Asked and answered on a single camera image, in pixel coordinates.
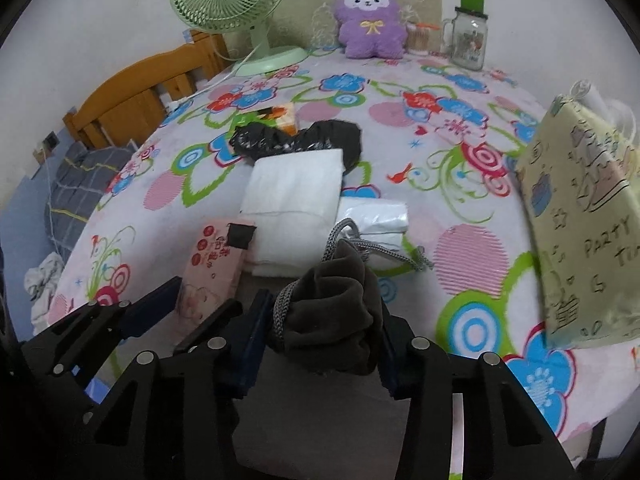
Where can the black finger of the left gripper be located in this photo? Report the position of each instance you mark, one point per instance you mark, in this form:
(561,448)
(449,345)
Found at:
(97,378)

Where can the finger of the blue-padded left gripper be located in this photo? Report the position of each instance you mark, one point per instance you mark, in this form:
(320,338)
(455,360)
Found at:
(174,418)

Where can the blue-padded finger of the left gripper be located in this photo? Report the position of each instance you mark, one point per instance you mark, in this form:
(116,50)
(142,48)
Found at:
(93,331)

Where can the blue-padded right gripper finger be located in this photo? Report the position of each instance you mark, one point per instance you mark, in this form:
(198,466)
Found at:
(504,435)

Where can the pink tissue pack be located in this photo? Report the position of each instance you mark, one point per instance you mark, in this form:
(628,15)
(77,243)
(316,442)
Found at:
(213,270)

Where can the dark drawstring pouch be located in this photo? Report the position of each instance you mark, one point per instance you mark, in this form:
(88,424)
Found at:
(331,317)

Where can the white cloth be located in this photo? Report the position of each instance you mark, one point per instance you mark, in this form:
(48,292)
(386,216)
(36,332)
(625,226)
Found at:
(41,283)
(292,200)

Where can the white plastic tissue pack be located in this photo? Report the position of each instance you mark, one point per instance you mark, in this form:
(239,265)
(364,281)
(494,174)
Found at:
(383,222)

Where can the black plastic bag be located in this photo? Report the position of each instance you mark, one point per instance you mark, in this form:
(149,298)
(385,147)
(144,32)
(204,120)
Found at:
(257,140)

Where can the green orange tissue pack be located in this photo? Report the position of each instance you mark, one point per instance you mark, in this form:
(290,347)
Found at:
(280,116)

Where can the white crumpled cloth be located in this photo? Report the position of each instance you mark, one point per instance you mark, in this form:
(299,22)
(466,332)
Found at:
(41,283)

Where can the grey plaid bedding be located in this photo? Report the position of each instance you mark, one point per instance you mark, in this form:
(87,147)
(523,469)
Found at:
(77,186)

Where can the wooden bed headboard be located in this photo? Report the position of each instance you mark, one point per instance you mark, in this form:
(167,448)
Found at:
(127,107)

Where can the yellow cartoon storage box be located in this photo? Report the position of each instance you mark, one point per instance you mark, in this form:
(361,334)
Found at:
(579,178)

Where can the floral tablecloth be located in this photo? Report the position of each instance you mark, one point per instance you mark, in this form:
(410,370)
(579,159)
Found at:
(438,139)

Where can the white standing fan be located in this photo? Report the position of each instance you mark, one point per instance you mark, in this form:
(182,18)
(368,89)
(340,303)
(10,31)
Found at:
(614,112)

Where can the green desk fan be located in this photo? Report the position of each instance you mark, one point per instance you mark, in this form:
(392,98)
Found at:
(220,17)

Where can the glass mason jar mug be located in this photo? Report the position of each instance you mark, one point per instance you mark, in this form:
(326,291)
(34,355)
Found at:
(468,39)

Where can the toothpick jar orange lid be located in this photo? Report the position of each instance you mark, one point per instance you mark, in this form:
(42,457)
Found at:
(419,37)

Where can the purple plush toy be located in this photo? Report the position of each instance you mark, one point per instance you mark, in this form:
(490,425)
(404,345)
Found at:
(370,29)

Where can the green cup on jar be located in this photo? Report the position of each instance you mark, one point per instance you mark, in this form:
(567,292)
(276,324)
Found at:
(476,6)

